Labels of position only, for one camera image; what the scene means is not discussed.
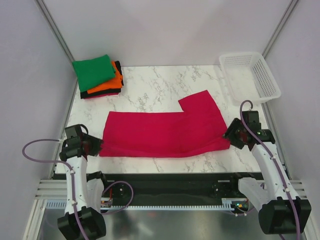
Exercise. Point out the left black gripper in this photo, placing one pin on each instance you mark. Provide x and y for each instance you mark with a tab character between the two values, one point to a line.
96	143

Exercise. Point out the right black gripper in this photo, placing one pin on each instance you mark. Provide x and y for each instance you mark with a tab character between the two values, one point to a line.
229	134

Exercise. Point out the red t-shirt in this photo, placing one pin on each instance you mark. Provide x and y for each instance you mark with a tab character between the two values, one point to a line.
196	130

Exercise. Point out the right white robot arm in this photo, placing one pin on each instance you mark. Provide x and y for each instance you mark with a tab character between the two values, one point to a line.
280	208

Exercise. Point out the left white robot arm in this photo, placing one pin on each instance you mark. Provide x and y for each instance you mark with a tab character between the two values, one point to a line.
82	218

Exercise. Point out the folded black t-shirt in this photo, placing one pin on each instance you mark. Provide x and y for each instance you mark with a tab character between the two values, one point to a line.
85	94

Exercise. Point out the white plastic basket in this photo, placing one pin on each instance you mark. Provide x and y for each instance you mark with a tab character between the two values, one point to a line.
248	77

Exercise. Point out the folded orange t-shirt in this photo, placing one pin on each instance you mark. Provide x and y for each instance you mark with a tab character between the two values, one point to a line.
114	83

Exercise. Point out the folded green t-shirt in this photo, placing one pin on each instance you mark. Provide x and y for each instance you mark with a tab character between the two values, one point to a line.
93	72

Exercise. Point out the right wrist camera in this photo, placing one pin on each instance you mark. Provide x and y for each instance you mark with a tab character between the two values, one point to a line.
251	118

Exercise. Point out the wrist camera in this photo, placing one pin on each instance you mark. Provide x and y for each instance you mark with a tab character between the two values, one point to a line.
251	118
76	132

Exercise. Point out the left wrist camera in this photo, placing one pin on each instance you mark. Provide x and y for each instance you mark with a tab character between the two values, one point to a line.
76	132

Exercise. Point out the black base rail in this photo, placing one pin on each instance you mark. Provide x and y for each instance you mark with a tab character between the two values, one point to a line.
172	189

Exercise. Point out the white slotted cable duct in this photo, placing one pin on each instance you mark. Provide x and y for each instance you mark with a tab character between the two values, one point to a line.
226	205

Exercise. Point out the right aluminium frame post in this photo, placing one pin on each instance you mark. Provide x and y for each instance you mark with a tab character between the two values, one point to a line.
280	26

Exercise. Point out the aluminium frame post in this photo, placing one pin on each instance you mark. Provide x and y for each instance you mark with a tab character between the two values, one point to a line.
53	26
280	26

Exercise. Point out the left aluminium frame post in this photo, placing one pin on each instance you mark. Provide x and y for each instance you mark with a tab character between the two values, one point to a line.
53	26

